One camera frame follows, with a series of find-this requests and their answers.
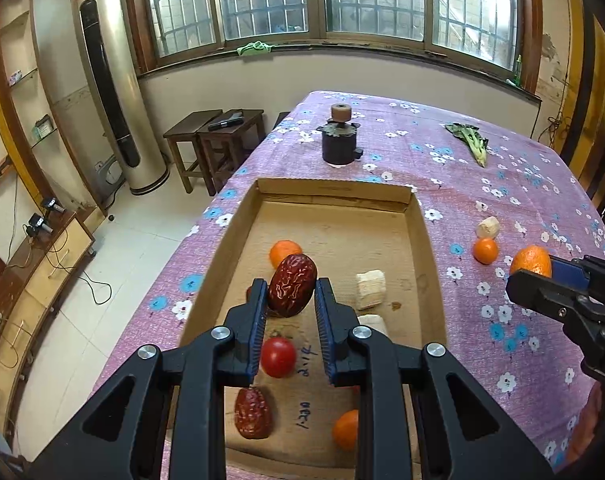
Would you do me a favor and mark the cardboard box tray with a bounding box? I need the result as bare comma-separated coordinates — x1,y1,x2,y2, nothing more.
179,177,450,480

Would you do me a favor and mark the person's right hand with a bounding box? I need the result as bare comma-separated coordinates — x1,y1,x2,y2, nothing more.
565,382,605,468

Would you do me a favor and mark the black remote control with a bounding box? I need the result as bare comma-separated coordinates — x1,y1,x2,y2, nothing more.
207,112,244,132

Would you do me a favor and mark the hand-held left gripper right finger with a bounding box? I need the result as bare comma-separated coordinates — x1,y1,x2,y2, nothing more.
315,277,558,480

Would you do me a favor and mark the brown framed window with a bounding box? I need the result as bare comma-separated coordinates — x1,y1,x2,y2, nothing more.
125,0,538,91

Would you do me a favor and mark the wooden television cabinet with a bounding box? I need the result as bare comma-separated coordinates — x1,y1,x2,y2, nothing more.
0,205,96,426

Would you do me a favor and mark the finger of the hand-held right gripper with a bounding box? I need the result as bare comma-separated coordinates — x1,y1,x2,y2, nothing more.
549,255,605,301
505,267,583,328

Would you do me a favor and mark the green cloth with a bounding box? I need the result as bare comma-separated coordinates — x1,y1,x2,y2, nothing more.
236,41,276,57

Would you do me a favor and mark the green leafy vegetable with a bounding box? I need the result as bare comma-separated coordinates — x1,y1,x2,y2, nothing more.
445,122,490,168

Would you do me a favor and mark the orange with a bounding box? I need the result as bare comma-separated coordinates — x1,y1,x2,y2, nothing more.
331,409,360,452
472,237,499,266
509,245,553,278
269,240,303,268

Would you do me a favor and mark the tower air conditioner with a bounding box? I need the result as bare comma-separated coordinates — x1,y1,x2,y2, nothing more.
71,0,170,197

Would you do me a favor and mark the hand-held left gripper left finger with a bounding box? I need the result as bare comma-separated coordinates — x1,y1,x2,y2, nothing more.
27,277,270,480

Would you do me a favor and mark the red date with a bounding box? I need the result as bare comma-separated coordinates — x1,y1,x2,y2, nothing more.
267,253,318,318
233,386,273,441

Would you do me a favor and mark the yellow framed shelf unit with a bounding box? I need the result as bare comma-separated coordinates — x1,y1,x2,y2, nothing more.
0,10,83,211

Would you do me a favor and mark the black cylinder device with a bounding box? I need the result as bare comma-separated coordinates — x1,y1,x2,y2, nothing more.
317,122,365,168

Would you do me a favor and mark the purple floral tablecloth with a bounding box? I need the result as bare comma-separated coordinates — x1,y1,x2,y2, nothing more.
90,90,605,480

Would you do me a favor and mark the white round wall fitting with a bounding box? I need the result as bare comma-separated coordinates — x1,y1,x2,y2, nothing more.
97,157,123,191

